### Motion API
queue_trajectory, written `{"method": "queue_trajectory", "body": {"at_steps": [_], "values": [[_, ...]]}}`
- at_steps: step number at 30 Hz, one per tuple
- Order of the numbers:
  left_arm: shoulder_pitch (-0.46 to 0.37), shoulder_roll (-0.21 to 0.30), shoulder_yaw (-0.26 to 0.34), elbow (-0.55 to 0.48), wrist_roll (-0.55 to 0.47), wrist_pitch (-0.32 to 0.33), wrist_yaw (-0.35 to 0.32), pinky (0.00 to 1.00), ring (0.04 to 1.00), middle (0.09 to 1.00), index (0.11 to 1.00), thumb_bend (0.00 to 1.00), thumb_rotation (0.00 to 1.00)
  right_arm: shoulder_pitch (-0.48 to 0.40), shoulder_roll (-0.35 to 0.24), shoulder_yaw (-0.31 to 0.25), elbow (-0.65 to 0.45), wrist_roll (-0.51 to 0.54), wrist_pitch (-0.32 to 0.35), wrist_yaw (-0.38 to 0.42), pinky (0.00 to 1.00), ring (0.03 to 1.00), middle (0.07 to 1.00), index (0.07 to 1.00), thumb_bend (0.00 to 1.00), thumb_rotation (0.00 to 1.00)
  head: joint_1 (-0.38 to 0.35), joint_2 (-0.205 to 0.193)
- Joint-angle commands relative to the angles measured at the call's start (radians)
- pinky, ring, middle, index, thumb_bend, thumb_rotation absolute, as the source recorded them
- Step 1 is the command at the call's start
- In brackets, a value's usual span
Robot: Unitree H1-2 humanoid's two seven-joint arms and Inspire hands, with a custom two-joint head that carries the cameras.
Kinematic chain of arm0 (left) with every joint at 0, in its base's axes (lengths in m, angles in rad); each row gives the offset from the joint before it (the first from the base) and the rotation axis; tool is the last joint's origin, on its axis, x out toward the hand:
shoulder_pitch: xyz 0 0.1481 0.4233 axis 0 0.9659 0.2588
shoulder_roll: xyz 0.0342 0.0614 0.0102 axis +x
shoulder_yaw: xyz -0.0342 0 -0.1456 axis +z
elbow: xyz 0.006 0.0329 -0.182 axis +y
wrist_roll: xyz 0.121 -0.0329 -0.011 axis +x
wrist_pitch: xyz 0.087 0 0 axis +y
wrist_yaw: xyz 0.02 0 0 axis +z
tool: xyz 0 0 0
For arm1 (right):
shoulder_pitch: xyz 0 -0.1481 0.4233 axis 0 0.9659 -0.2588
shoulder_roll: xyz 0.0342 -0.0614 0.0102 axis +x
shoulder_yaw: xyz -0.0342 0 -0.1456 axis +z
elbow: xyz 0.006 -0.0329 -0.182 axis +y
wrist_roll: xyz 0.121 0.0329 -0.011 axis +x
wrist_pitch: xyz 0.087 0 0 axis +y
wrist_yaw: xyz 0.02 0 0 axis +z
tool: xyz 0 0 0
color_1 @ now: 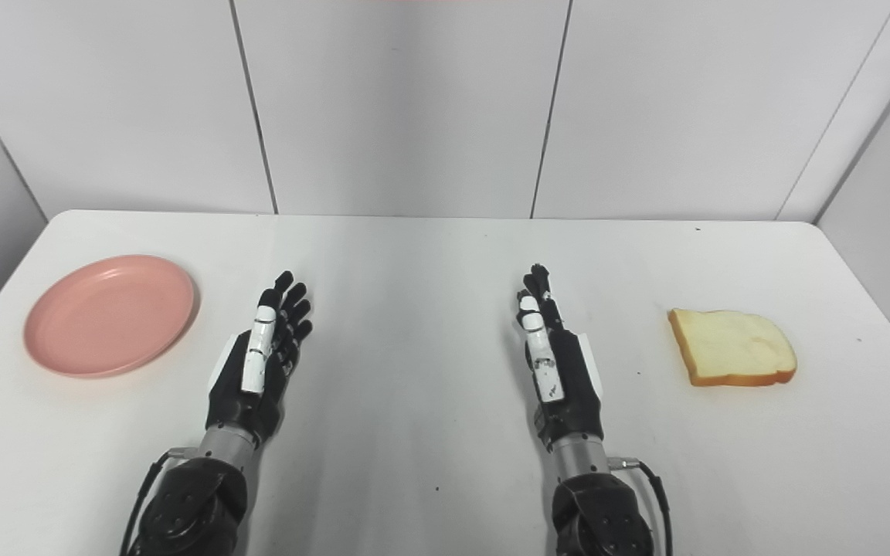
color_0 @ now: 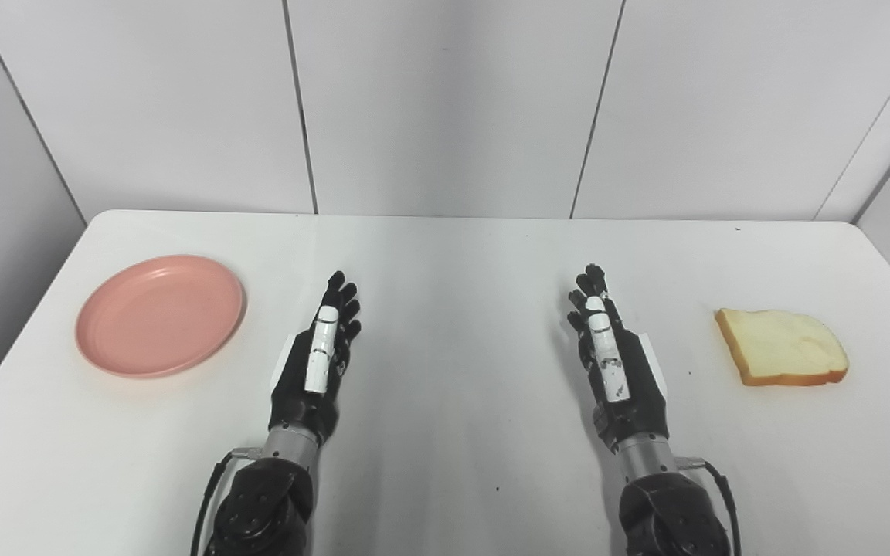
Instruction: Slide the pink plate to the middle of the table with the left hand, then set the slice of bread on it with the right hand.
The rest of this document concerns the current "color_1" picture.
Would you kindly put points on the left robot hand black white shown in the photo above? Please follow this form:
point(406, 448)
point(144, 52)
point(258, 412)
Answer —
point(259, 371)

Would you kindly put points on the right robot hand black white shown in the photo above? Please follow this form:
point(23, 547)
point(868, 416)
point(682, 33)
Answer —
point(565, 371)

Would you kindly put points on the pink round plate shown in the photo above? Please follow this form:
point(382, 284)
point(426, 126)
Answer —
point(110, 315)

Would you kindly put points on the slice of bread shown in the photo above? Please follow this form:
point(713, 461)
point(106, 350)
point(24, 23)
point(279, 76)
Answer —
point(732, 347)

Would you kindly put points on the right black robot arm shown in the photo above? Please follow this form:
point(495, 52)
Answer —
point(596, 502)

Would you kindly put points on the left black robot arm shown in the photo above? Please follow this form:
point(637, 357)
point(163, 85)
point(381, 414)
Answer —
point(198, 494)

